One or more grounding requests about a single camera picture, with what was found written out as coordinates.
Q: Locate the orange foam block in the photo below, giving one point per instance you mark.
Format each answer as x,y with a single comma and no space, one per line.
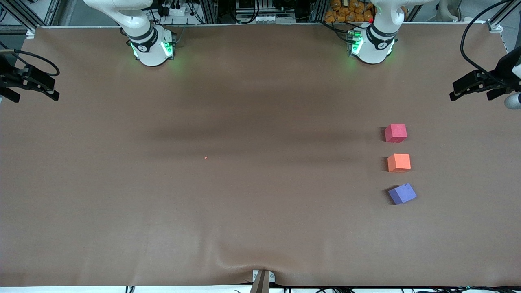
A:
399,162

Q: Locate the white terminal block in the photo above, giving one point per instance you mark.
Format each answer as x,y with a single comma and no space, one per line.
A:
264,18

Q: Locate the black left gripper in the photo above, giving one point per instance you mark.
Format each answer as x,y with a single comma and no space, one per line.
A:
506,72

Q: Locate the small metal bracket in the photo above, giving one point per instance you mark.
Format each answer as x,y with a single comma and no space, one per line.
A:
255,276

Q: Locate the purple foam block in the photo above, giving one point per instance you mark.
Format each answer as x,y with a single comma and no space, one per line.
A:
402,194

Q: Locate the white power strip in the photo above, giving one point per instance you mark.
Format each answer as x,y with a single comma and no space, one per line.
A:
178,10

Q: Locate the orange mesh bag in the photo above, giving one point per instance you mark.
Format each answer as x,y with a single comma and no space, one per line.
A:
346,12

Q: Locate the red foam block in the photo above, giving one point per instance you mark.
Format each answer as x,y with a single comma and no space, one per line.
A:
395,133

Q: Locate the diagonal aluminium frame strut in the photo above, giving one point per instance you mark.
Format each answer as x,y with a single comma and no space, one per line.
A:
504,12
22,16

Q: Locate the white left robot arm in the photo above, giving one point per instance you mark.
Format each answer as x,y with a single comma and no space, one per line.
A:
372,49

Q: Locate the brown table mat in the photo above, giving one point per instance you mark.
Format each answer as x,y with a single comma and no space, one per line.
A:
260,224

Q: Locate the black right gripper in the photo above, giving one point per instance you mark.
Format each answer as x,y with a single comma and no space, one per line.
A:
8,78

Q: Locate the beige rounded object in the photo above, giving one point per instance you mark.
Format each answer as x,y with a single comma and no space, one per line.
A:
447,10

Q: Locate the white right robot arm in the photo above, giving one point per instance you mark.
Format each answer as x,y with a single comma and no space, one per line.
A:
148,49

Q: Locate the aluminium frame post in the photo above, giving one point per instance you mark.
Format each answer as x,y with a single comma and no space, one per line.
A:
320,10
209,10

